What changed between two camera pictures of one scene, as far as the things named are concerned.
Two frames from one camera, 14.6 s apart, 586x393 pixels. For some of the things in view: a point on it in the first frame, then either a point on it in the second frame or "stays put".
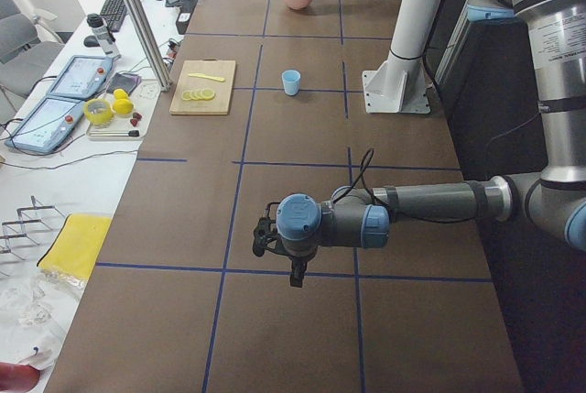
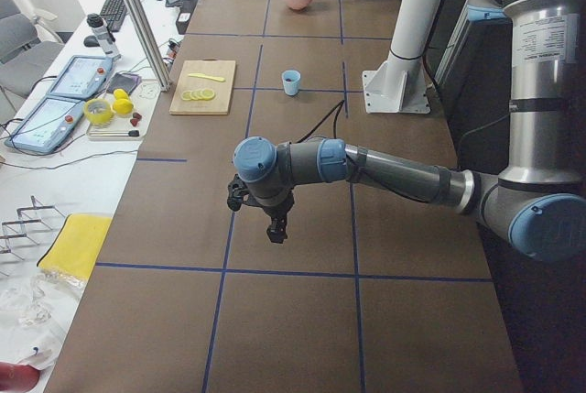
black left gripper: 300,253 -> 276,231
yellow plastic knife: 208,76 stays put
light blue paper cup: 291,80 stays put
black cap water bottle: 104,35 stays put
